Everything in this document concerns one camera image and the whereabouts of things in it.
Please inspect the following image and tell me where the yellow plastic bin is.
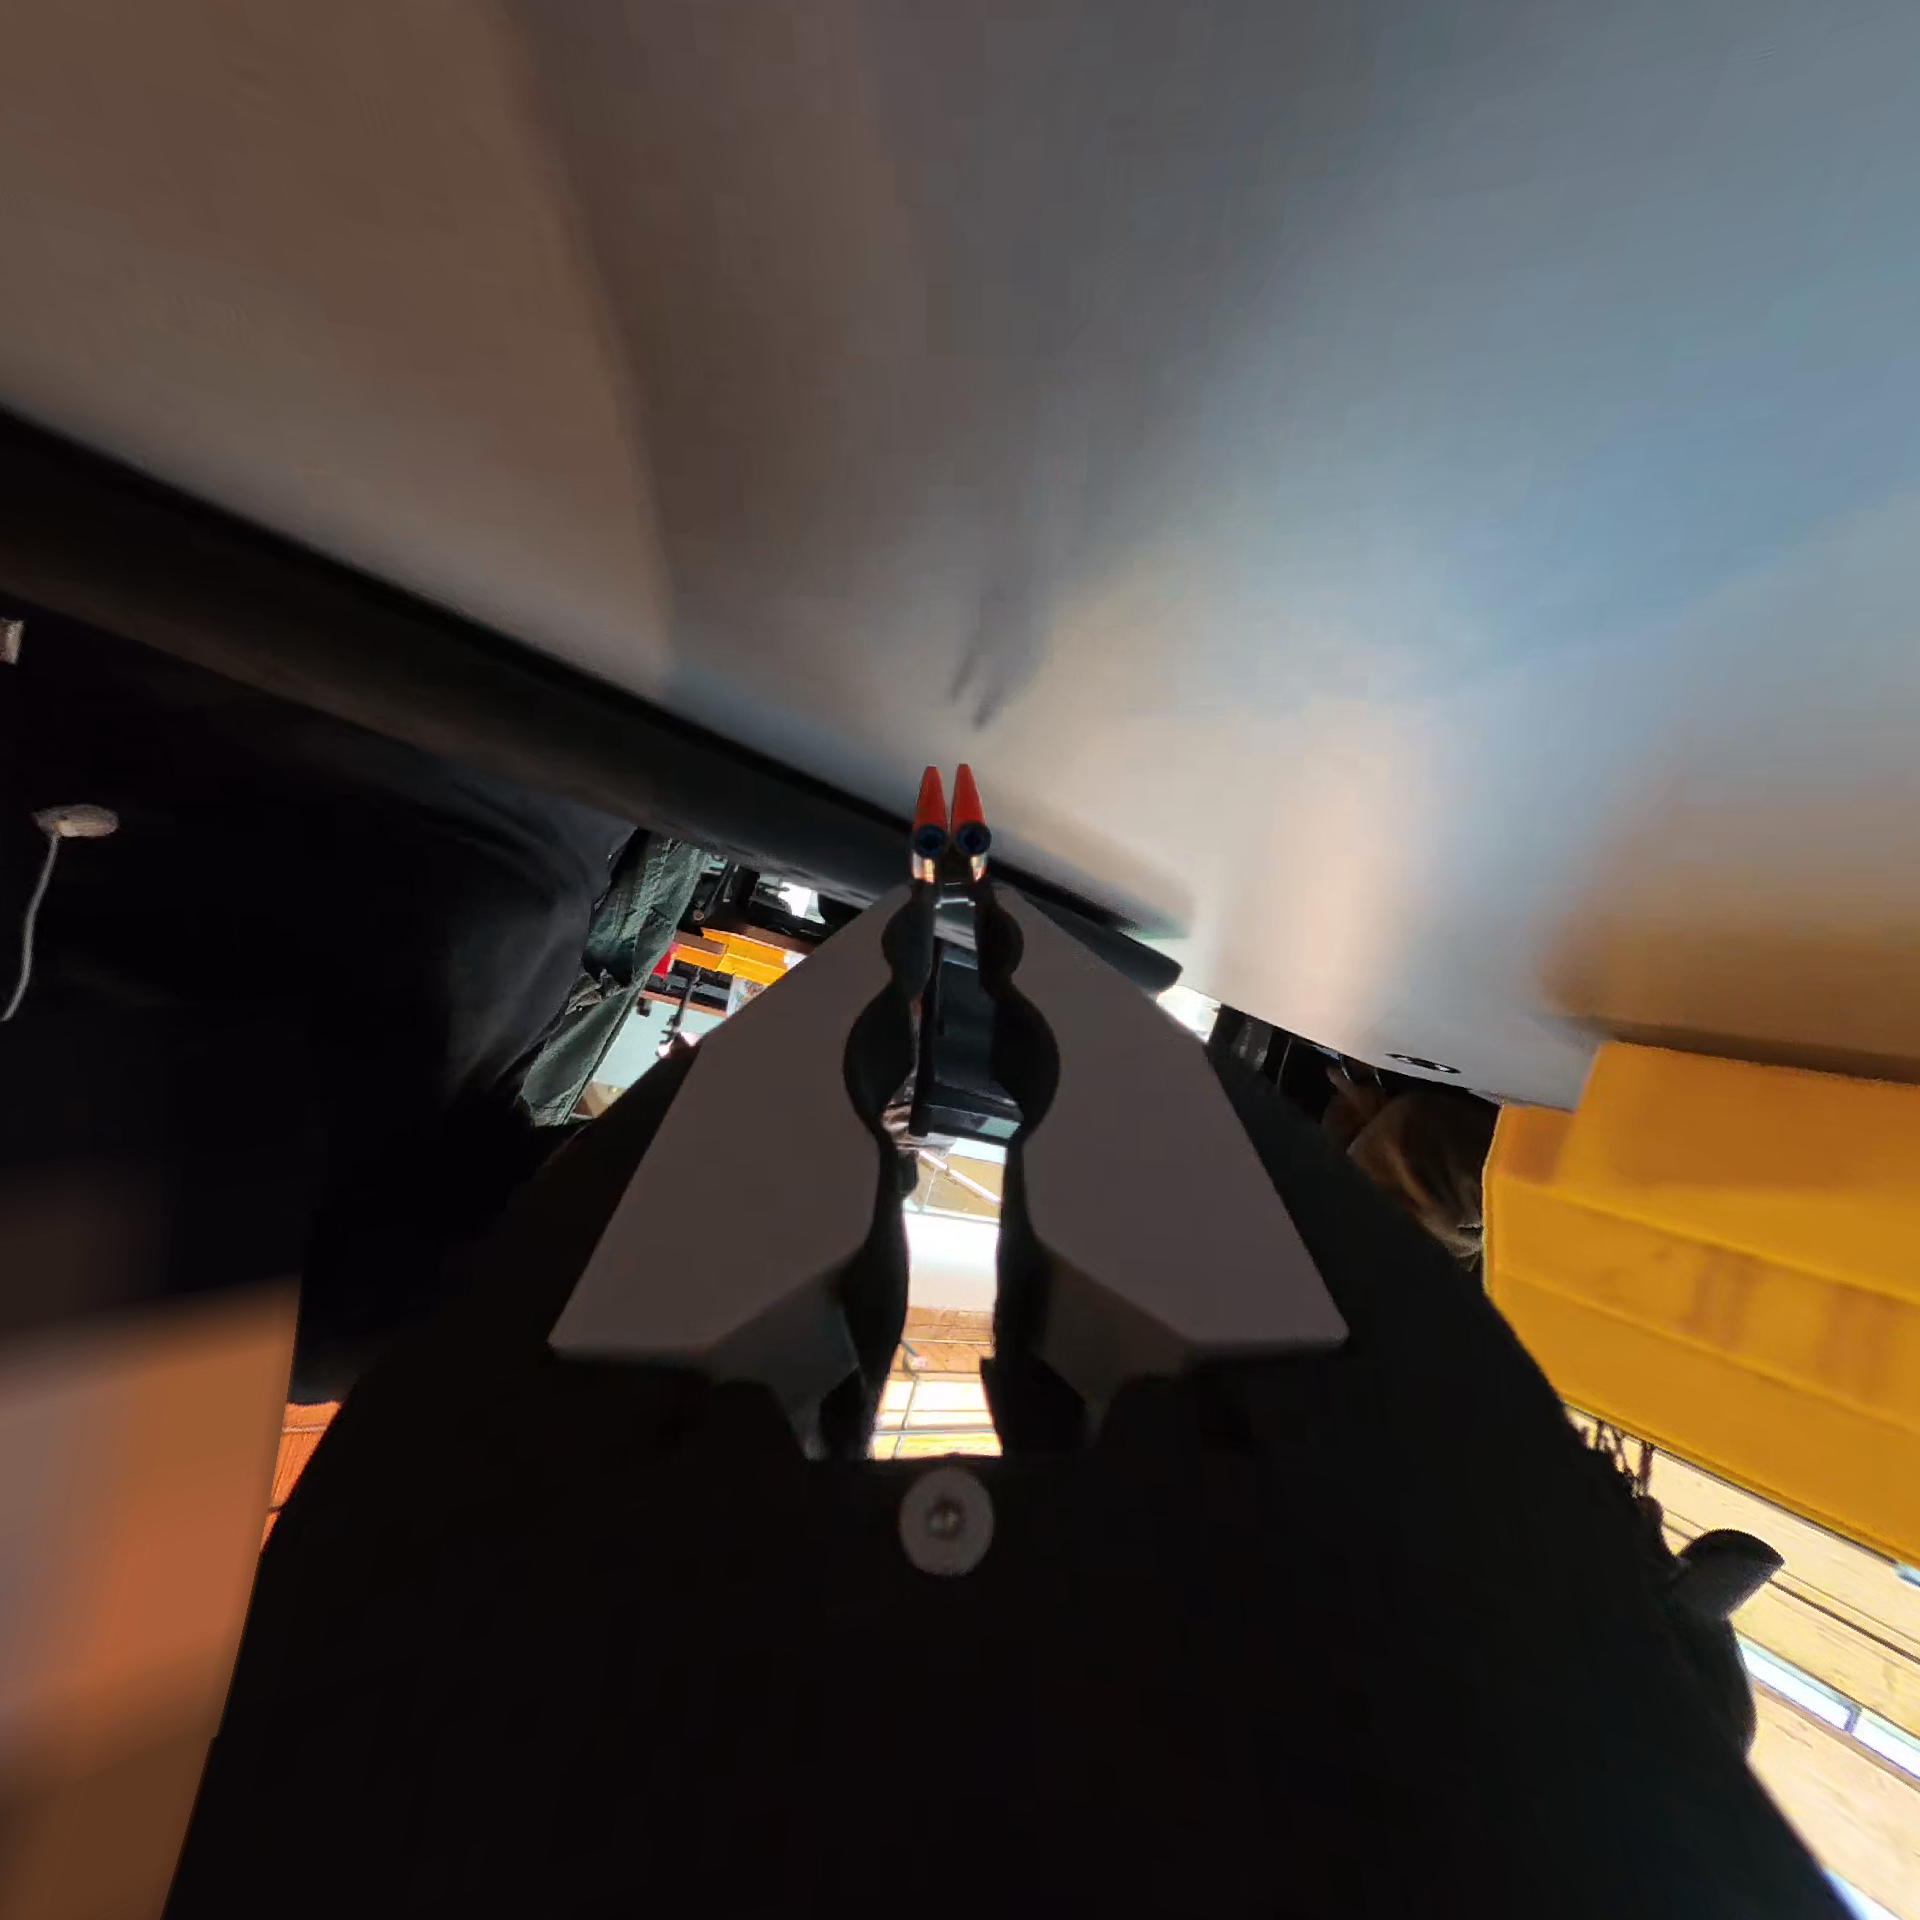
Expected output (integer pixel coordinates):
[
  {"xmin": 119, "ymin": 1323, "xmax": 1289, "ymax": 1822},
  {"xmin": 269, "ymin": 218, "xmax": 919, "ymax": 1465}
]
[{"xmin": 1481, "ymin": 1040, "xmax": 1920, "ymax": 1569}]

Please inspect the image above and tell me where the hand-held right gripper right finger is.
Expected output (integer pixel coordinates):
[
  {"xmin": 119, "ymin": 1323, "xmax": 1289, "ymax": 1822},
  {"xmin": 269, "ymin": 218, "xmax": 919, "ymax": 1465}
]
[{"xmin": 971, "ymin": 882, "xmax": 1350, "ymax": 1456}]

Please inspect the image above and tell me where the person's black shirt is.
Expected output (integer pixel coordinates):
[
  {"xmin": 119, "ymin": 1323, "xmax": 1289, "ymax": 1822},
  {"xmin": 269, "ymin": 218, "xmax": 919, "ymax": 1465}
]
[{"xmin": 0, "ymin": 593, "xmax": 663, "ymax": 1396}]

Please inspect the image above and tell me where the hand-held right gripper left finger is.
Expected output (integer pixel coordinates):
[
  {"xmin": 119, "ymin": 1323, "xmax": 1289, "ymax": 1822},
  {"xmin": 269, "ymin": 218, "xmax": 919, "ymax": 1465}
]
[{"xmin": 543, "ymin": 882, "xmax": 938, "ymax": 1462}]

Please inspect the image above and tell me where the black perforated panel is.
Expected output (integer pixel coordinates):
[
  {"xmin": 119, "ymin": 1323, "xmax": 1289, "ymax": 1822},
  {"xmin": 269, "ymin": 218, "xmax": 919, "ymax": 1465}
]
[{"xmin": 0, "ymin": 403, "xmax": 1203, "ymax": 985}]

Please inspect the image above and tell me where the white earbud cord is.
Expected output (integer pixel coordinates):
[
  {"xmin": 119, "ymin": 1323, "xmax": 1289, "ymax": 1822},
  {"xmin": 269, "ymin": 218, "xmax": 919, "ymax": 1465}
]
[{"xmin": 0, "ymin": 803, "xmax": 121, "ymax": 1025}]

